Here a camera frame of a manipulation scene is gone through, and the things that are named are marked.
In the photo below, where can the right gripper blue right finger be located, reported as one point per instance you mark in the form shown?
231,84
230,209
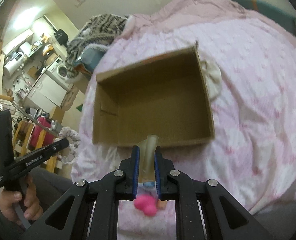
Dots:
157,167

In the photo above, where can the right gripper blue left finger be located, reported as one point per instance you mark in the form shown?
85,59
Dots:
136,163

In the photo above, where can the pink rubber duck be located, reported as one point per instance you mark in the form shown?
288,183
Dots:
147,204

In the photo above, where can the light blue fluffy scrunchie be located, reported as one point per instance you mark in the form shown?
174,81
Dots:
149,185

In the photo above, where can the person's left hand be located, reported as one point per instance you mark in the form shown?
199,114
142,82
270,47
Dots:
31,202

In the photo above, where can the wooden chair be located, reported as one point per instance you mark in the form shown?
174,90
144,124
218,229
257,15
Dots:
28,136

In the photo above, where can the red suitcase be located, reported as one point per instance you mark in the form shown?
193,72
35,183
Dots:
36,132

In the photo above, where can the open brown cardboard box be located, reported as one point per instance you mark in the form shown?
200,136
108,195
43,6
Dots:
165,95

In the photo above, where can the white floral scrunchie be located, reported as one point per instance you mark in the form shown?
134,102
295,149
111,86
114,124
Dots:
68,155

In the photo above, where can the white kitchen cabinet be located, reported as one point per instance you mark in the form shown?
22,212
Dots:
45,94

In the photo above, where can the white cloth beside box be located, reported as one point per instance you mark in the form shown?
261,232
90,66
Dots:
213,78

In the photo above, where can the white washing machine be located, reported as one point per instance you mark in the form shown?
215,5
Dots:
58,72

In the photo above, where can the grey striped knit blanket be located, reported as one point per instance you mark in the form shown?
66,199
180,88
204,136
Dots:
98,33

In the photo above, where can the pink patterned bed quilt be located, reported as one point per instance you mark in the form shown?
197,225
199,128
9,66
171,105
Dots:
242,183

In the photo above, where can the teal pillow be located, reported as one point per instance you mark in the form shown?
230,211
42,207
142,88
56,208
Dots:
284,19

